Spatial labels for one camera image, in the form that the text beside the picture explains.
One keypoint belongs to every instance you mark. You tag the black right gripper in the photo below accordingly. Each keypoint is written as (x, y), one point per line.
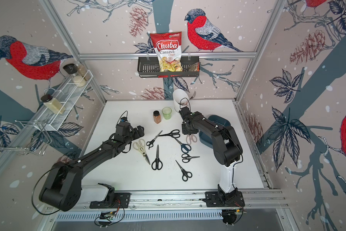
(185, 132)

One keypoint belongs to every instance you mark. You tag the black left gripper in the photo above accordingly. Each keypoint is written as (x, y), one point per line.
(137, 134)

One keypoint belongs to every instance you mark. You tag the pink handled scissors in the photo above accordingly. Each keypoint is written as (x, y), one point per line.
(191, 139)

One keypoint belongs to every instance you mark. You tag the black scissors wide handles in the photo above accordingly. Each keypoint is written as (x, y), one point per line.
(174, 134)

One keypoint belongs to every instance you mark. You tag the cream kitchen shears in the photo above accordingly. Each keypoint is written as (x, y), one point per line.
(140, 146)

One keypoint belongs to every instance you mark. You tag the blue handled scissors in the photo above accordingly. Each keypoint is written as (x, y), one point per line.
(185, 148)

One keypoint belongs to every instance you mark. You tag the teal plastic storage box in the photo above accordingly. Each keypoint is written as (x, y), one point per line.
(219, 123)

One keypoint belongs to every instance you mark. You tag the small black scissors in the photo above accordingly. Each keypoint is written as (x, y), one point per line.
(150, 144)
(186, 158)

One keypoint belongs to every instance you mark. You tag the large black scissors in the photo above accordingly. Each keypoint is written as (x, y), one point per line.
(157, 164)

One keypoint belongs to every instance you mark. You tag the black scissors front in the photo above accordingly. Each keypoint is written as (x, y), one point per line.
(186, 174)

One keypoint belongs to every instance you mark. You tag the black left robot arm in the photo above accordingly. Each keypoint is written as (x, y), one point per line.
(62, 188)

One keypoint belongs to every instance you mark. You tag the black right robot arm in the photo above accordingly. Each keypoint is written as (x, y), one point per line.
(226, 148)

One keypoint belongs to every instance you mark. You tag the green translucent cup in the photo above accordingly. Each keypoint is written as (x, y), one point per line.
(167, 113)

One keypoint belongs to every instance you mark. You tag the white utensil holder cup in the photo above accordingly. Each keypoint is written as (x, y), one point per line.
(180, 99)

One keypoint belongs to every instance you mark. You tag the brown spice jar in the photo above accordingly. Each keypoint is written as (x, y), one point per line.
(157, 117)

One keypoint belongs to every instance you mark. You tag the clear glass jar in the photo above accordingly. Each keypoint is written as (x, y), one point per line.
(83, 71)

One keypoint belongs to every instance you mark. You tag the yellow liquid glass bottle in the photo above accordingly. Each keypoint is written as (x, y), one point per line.
(53, 104)

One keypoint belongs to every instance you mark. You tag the black lid spice grinder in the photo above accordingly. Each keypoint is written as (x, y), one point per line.
(77, 78)

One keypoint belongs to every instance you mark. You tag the red Chuba chips bag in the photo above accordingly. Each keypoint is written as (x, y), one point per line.
(167, 46)

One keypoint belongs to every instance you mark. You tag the white wire wall shelf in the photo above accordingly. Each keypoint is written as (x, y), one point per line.
(67, 94)

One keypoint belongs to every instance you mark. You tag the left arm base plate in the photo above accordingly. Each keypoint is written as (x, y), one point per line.
(113, 200)

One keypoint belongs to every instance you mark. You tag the black wire wall basket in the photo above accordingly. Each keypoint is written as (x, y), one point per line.
(149, 68)

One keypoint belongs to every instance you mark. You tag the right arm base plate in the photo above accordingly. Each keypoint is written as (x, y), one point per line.
(220, 199)

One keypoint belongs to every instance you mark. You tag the chrome wire rack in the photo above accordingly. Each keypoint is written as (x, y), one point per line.
(25, 137)

